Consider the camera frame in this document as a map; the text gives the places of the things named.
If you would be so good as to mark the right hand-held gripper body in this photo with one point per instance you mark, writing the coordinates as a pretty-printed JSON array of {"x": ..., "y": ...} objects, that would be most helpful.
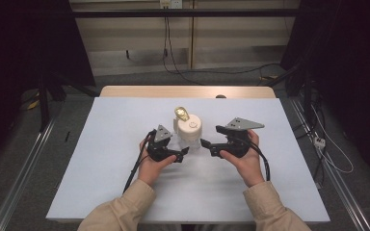
[{"x": 237, "y": 141}]

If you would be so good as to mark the black horizontal frame bar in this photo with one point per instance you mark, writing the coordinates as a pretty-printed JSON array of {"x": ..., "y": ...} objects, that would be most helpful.
[{"x": 186, "y": 12}]

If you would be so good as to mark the black metal stand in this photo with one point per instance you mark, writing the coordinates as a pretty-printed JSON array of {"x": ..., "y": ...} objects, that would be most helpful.
[
  {"x": 45, "y": 102},
  {"x": 306, "y": 93}
]

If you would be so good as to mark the white power strip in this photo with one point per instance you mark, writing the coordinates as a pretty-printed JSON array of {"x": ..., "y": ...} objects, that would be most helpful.
[{"x": 319, "y": 142}]

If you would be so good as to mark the small black floor stick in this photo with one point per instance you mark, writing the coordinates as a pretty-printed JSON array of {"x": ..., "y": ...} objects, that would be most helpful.
[{"x": 67, "y": 136}]

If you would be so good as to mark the white table mat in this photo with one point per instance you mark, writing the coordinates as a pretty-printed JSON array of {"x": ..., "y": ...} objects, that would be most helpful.
[{"x": 109, "y": 134}]

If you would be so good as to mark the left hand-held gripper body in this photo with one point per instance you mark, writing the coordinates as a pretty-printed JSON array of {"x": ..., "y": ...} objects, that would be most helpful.
[{"x": 160, "y": 147}]

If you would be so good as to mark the white bottle with flip cap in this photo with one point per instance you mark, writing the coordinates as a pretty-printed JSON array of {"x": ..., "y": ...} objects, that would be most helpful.
[{"x": 189, "y": 130}]

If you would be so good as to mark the person's right hand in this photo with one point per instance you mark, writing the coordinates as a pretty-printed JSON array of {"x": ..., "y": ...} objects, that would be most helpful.
[{"x": 249, "y": 165}]

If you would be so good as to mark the person's left hand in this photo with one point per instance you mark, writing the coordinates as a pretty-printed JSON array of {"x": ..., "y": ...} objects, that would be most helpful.
[{"x": 149, "y": 168}]

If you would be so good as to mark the white wall power outlet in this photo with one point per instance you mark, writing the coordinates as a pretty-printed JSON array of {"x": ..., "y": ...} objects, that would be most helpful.
[{"x": 171, "y": 3}]

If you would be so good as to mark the yellow floor object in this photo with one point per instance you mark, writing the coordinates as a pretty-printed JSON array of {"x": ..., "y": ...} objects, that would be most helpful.
[{"x": 33, "y": 104}]

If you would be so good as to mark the metal floor rail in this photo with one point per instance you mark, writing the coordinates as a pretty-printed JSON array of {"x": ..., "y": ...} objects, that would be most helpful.
[
  {"x": 22, "y": 174},
  {"x": 337, "y": 189}
]

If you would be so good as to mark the dark curtain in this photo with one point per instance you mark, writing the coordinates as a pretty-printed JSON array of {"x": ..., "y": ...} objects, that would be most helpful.
[
  {"x": 25, "y": 45},
  {"x": 350, "y": 64}
]

